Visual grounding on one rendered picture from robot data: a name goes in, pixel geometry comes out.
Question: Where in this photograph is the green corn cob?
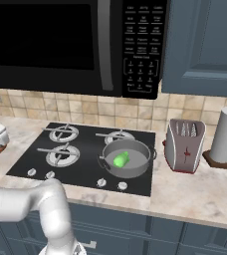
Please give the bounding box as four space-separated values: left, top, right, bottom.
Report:
113 150 130 168

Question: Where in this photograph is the grey metal pot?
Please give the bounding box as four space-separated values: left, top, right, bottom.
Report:
98 137 158 179

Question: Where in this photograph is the black gas hob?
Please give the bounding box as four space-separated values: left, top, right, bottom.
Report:
5 122 157 197

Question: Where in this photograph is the blue drawer front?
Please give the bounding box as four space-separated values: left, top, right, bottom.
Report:
0 212 50 255
147 215 227 255
65 202 152 255

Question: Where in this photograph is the black microwave oven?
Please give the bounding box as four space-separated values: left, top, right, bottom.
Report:
0 0 169 101

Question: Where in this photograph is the silver and red toaster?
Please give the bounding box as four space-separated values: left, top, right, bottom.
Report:
162 118 207 174

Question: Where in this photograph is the brown wooden towel holder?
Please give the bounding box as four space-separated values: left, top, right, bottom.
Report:
201 103 227 170

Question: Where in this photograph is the white paper towel roll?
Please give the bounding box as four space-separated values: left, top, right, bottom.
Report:
208 106 227 164

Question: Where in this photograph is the grey microwave door handle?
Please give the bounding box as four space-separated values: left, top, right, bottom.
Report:
97 0 115 92

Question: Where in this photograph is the silver drawer handle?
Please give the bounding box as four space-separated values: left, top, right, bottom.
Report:
81 240 99 250

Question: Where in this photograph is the blue wall cupboard door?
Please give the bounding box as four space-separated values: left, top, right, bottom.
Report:
161 0 227 100

